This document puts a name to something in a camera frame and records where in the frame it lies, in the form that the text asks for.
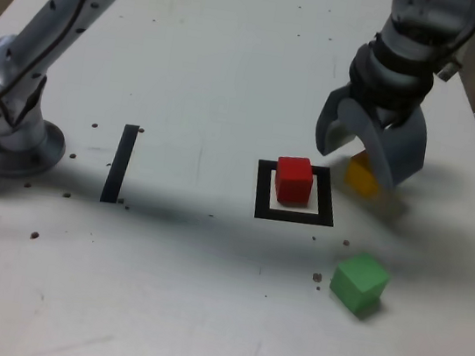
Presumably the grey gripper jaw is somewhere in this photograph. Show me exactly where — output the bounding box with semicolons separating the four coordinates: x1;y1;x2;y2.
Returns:
310;79;370;161
327;94;433;196

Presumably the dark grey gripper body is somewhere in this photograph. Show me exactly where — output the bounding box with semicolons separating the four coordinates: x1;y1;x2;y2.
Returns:
368;101;419;134

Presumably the yellow cube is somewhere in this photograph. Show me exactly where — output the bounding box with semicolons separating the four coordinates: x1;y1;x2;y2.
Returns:
341;151;386;201

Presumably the red cube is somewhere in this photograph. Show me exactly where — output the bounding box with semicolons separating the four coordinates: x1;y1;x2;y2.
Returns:
270;153;316;210

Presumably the green cube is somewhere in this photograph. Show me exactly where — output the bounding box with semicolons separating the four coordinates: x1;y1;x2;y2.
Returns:
325;247;394;322

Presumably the black tape square outline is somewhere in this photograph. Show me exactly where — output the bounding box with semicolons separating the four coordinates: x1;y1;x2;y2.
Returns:
250;157;343;230

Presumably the black tape strip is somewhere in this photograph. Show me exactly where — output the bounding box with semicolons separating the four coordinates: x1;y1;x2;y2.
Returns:
99;121;140;207

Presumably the small gripper camera box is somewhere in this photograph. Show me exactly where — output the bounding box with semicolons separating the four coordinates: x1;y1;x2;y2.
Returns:
437;55;464;84

